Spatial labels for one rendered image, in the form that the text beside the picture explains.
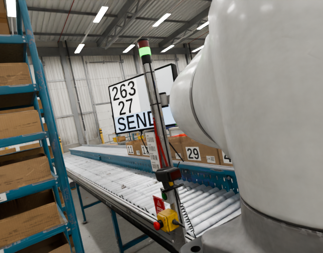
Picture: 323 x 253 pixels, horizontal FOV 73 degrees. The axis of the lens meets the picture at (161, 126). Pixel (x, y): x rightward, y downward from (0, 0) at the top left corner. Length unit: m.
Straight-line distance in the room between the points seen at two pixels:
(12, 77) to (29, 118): 0.18
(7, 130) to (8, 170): 0.16
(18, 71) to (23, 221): 0.61
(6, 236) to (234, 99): 1.04
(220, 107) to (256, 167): 0.06
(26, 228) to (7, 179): 0.21
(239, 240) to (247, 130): 0.11
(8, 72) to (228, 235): 1.01
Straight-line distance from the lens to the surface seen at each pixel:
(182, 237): 1.10
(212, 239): 0.25
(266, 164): 0.17
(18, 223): 1.10
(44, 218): 1.10
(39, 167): 1.07
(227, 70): 0.18
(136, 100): 1.23
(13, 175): 1.07
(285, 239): 0.19
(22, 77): 1.09
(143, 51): 1.02
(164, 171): 0.91
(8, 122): 1.06
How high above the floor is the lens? 1.31
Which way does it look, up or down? 3 degrees down
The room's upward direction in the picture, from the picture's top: 11 degrees counter-clockwise
